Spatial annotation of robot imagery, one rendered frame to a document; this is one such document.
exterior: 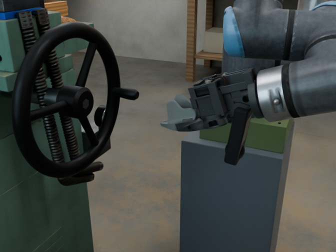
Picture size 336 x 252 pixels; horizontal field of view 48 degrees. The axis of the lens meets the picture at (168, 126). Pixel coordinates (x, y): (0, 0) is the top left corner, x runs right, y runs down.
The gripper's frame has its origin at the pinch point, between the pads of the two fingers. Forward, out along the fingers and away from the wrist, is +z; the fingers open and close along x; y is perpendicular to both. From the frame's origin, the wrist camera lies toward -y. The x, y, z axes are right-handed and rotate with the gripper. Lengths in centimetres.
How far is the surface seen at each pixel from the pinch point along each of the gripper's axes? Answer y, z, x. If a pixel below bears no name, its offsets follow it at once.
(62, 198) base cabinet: -14.8, 39.5, -1.2
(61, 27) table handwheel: 23.6, 5.9, 12.1
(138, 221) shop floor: -56, 64, -53
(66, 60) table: 18.5, 17.2, 1.9
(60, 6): 33, 38, -27
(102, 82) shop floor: -10, 188, -214
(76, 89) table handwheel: 12.9, 9.2, 10.7
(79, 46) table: 20.8, 26.5, -14.3
